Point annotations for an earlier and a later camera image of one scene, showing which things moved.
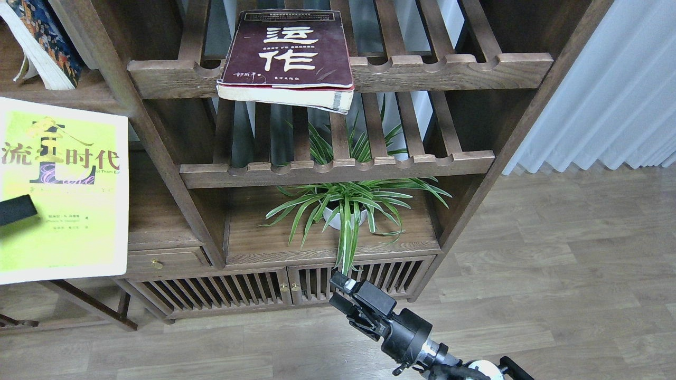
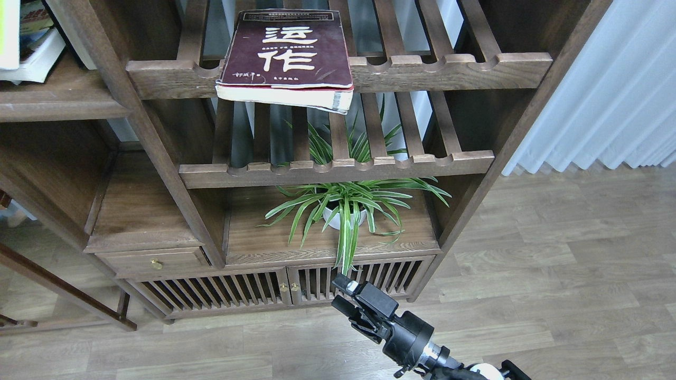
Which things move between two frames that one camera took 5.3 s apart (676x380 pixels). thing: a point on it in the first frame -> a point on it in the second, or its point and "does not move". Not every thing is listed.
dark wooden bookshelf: [237, 207] does not move
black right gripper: [405, 336] does not move
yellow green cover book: [74, 163] -> [9, 34]
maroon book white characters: [299, 58] does not move
